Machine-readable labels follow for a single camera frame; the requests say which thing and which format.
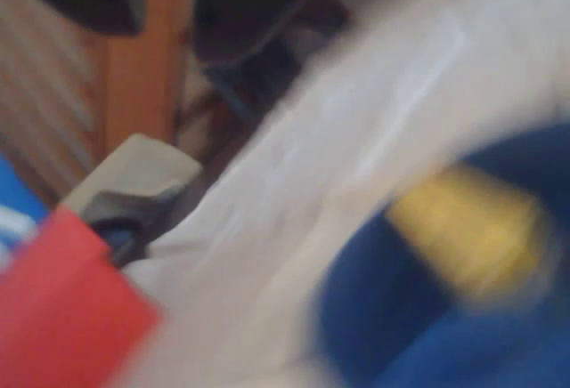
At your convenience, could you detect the beige plastic block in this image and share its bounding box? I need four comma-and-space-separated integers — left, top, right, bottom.
61, 133, 204, 225

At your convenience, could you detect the red object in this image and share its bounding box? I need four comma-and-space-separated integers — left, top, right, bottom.
0, 206, 165, 388

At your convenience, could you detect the plain white cloth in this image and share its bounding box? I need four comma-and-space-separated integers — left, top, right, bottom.
119, 0, 570, 388

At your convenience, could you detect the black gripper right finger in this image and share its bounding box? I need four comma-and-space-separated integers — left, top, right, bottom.
192, 0, 331, 63

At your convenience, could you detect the blue round plastic bowl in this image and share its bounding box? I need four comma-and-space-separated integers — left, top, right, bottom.
311, 124, 570, 388

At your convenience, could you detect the blue object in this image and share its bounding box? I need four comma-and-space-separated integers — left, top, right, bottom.
0, 151, 51, 269

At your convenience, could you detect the orange wooden post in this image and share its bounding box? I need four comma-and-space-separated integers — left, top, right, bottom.
102, 0, 198, 150

